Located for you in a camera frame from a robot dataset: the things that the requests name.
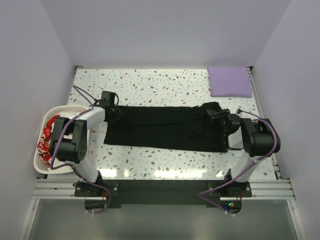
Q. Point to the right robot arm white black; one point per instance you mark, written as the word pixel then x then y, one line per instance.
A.
pixel 245 131

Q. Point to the black t shirt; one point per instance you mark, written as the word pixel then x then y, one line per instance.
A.
pixel 167 127

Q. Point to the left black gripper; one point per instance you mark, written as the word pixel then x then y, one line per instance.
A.
pixel 119 115

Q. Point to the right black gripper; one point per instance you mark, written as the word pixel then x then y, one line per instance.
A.
pixel 214 115

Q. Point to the folded purple t shirt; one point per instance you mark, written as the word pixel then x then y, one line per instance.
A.
pixel 229 82

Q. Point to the white red printed t shirt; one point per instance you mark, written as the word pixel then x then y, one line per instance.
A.
pixel 45 140

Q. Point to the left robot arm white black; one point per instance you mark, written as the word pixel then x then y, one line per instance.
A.
pixel 69 142

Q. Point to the aluminium frame rail right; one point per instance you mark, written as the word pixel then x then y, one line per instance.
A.
pixel 260 113

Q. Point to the white plastic laundry basket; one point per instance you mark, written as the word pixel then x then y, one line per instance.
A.
pixel 41 160

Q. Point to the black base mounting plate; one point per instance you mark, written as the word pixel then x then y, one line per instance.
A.
pixel 230 205

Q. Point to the aluminium frame rail front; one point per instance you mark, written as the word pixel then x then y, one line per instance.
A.
pixel 65 189

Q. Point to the aluminium frame rail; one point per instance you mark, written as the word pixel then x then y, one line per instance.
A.
pixel 65 189
pixel 260 113

